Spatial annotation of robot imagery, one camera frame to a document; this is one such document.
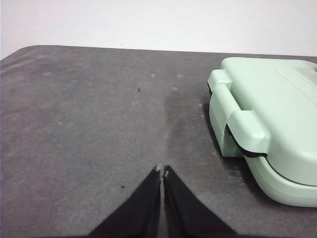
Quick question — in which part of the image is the mint green sandwich press lid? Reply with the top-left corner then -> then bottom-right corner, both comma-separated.
207,57 -> 317,185

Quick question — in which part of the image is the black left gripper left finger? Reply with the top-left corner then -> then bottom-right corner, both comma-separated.
88,165 -> 163,236

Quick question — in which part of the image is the mint green breakfast maker base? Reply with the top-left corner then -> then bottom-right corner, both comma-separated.
209,93 -> 317,208

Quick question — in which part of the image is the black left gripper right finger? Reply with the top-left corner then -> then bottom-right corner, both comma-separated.
162,165 -> 239,236

